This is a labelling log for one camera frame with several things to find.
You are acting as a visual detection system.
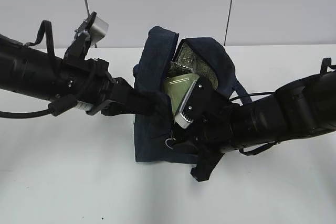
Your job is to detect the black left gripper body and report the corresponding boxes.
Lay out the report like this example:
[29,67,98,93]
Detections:
[62,56,129,116]

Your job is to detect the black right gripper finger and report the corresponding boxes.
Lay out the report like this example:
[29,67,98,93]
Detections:
[190,148,224,182]

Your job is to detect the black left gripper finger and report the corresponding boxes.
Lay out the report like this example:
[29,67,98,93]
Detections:
[110,84,155,116]

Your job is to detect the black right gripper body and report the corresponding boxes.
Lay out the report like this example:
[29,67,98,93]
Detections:
[172,103,237,162]

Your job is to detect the dark navy lunch bag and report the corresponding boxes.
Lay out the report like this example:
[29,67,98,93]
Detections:
[133,26,252,182]

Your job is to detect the silver zipper pull ring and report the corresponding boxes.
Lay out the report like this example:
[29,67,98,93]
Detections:
[164,137,176,150]

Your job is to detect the green lid glass container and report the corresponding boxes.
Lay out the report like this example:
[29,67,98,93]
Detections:
[163,73,199,129]

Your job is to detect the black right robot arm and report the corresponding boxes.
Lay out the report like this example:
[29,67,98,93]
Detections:
[166,71,335,182]

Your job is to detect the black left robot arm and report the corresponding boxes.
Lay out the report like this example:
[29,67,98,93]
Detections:
[1,36,155,119]

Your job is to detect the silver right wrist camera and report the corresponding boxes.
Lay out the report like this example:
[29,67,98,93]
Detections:
[174,77,219,129]

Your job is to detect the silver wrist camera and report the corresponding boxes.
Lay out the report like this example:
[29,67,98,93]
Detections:
[74,12,109,47]
[174,77,219,129]

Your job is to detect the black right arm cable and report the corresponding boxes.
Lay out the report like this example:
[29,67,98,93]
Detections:
[228,91,281,156]

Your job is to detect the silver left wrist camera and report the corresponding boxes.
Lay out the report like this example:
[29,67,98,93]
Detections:
[74,12,109,47]

